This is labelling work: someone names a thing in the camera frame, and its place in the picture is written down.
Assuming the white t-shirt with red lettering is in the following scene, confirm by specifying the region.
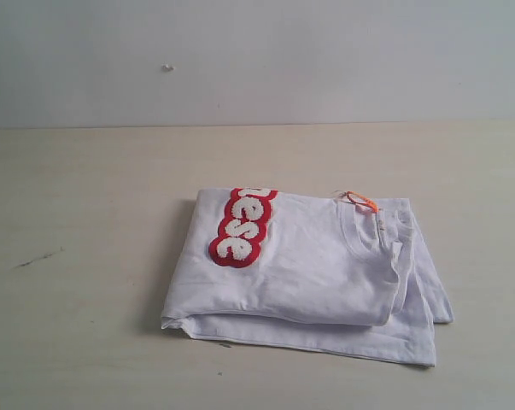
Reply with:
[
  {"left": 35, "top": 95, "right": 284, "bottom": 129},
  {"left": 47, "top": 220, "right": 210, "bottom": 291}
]
[{"left": 161, "top": 188, "right": 454, "bottom": 367}]

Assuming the orange neck label tag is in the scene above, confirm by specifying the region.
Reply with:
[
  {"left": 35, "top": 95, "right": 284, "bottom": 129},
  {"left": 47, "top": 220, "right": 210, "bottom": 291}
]
[{"left": 335, "top": 190, "right": 379, "bottom": 214}]

